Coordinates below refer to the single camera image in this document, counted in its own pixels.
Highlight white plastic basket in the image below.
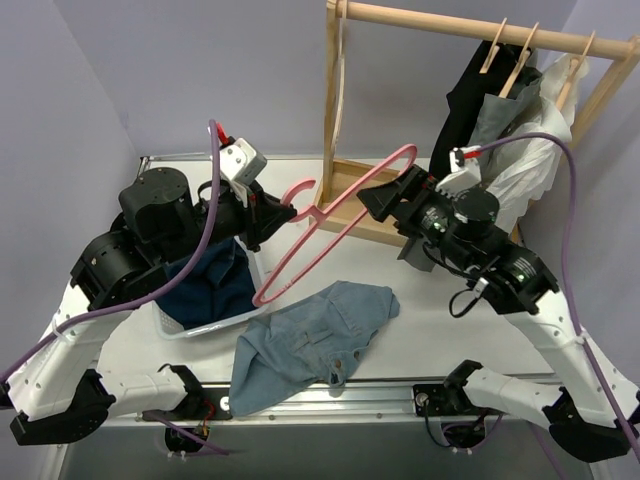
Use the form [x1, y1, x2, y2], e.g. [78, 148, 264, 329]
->
[152, 238, 264, 340]

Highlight wooden hanger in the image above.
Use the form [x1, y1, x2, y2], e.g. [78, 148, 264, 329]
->
[498, 22, 539, 98]
[555, 31, 596, 111]
[479, 17, 508, 75]

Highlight aluminium mounting rail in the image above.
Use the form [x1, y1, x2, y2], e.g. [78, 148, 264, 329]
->
[107, 382, 551, 421]

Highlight light blue denim jacket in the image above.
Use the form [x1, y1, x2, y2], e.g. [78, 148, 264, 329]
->
[229, 281, 400, 417]

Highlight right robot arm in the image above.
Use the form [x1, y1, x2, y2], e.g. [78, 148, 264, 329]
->
[357, 167, 639, 463]

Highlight beige plastic hanger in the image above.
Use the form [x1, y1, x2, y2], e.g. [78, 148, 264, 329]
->
[329, 1, 348, 164]

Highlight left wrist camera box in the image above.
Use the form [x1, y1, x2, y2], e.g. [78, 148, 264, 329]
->
[220, 138, 267, 185]

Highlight wooden clothes rack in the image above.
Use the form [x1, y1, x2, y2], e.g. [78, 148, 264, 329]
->
[315, 1, 639, 245]

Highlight grey garment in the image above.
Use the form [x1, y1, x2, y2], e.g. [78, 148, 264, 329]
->
[397, 64, 544, 274]

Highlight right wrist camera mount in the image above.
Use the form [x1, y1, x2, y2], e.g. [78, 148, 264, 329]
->
[436, 145, 481, 198]

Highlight dark blue denim skirt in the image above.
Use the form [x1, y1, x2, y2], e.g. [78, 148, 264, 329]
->
[156, 238, 255, 330]

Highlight white shirt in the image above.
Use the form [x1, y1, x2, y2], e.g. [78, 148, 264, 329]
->
[483, 54, 590, 233]

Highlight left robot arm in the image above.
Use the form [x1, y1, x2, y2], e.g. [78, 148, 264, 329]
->
[1, 168, 297, 446]

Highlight black garment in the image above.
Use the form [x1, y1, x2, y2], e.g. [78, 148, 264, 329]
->
[429, 41, 522, 180]

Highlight pink plastic hanger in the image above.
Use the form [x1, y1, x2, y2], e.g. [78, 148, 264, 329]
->
[252, 144, 418, 307]

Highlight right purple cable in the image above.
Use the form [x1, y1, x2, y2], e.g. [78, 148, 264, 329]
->
[479, 132, 640, 454]

